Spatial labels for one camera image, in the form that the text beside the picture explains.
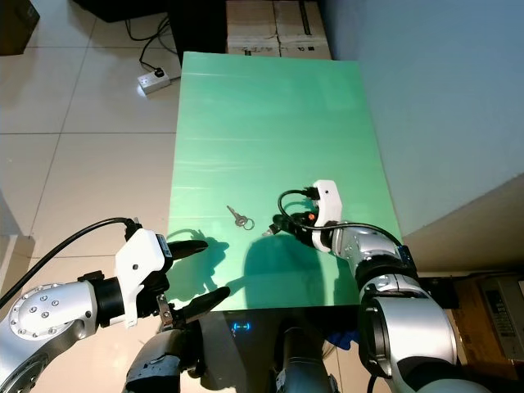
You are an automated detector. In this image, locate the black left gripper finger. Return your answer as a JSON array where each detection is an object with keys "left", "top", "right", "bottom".
[
  {"left": 168, "top": 237, "right": 213, "bottom": 258},
  {"left": 172, "top": 286, "right": 231, "bottom": 323}
]

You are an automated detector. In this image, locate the dark robot left leg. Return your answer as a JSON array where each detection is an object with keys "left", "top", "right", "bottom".
[{"left": 125, "top": 315, "right": 206, "bottom": 393}]

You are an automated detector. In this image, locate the dark robot leg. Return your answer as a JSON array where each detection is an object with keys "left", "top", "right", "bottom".
[
  {"left": 125, "top": 315, "right": 206, "bottom": 393},
  {"left": 274, "top": 323, "right": 345, "bottom": 393}
]

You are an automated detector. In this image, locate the green table cover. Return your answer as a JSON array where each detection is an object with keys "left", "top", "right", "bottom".
[{"left": 168, "top": 51, "right": 404, "bottom": 310}]

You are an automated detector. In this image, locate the dark robot right leg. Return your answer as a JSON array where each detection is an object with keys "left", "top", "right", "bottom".
[{"left": 274, "top": 323, "right": 345, "bottom": 393}]

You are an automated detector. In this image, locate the blue cloth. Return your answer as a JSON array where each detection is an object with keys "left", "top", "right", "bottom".
[{"left": 323, "top": 326, "right": 365, "bottom": 353}]

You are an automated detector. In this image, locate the white power strip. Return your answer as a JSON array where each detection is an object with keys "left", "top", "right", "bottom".
[{"left": 138, "top": 70, "right": 171, "bottom": 95}]

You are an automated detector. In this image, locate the beige cardboard carton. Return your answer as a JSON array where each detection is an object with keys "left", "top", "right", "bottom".
[
  {"left": 274, "top": 0, "right": 332, "bottom": 58},
  {"left": 225, "top": 0, "right": 278, "bottom": 56}
]

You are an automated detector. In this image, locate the tall black cabinet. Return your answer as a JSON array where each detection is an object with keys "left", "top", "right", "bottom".
[{"left": 168, "top": 0, "right": 228, "bottom": 58}]

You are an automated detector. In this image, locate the black storage box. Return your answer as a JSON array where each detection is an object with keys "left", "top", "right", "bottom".
[{"left": 74, "top": 0, "right": 173, "bottom": 24}]

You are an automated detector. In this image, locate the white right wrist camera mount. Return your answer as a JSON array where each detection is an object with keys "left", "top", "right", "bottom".
[{"left": 313, "top": 180, "right": 345, "bottom": 251}]

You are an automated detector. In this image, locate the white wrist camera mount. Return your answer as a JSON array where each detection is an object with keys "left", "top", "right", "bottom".
[
  {"left": 115, "top": 229, "right": 173, "bottom": 328},
  {"left": 313, "top": 180, "right": 345, "bottom": 251}
]

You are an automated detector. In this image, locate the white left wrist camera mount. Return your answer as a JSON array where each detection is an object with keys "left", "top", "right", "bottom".
[{"left": 115, "top": 229, "right": 173, "bottom": 328}]

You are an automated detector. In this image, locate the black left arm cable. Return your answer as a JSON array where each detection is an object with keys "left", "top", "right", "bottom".
[{"left": 0, "top": 217, "right": 140, "bottom": 308}]

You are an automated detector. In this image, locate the black power cord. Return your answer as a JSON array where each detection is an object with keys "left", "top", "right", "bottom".
[{"left": 127, "top": 16, "right": 181, "bottom": 79}]

